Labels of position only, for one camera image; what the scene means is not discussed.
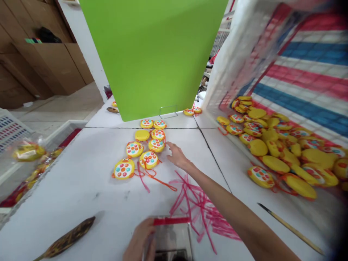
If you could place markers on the small brown object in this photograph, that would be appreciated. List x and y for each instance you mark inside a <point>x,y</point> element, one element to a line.
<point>112,110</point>

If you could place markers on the brown feather shaped object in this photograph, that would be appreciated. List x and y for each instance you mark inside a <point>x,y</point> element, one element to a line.
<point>68,239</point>

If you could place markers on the person's left hand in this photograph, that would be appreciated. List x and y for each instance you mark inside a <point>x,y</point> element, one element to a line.
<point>138,242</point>

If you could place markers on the pile of duck toys in basket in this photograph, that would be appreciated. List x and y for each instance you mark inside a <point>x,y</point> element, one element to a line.
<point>288,152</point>

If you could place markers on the low white plastic crate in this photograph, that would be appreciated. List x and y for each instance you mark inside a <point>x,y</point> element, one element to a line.
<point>32,168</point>

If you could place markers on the person's right hand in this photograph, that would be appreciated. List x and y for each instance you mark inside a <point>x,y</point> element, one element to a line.
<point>178,156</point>

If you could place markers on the group of yellow duck toys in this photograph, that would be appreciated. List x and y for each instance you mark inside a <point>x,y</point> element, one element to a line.
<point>148,152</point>

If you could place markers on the white lattice basket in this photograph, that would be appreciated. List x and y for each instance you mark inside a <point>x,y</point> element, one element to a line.
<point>12,130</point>

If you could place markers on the green plastic board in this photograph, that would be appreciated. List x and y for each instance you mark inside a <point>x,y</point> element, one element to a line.
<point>152,54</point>

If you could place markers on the bagged yellow duck toys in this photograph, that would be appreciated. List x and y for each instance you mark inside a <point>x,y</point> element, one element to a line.
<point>32,163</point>

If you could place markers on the clear bag with red strip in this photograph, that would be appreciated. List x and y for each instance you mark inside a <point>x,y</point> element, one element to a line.
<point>174,239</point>

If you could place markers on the large white plastic basket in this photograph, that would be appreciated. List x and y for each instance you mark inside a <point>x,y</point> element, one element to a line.
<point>233,68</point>

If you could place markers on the pile of red plastic strips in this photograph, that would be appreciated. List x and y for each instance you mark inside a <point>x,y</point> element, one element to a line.
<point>201,206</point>

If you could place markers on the stack of cardboard boxes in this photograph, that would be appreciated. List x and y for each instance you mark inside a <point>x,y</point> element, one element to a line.
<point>40,54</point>

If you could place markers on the red white blue striped liner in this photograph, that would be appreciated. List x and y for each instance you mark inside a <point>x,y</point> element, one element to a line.
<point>307,68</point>

